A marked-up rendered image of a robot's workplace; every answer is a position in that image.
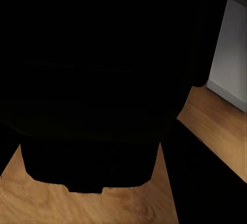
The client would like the digital camera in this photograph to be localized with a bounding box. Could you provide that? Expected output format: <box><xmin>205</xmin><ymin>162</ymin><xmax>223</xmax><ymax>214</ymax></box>
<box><xmin>0</xmin><ymin>0</ymin><xmax>227</xmax><ymax>194</ymax></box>

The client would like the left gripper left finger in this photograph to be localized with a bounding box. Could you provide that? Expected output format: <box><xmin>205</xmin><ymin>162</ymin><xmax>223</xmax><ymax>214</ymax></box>
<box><xmin>0</xmin><ymin>122</ymin><xmax>20</xmax><ymax>175</ymax></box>

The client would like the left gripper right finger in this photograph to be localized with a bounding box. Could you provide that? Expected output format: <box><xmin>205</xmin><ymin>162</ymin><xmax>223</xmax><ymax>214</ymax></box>
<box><xmin>161</xmin><ymin>119</ymin><xmax>247</xmax><ymax>224</ymax></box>

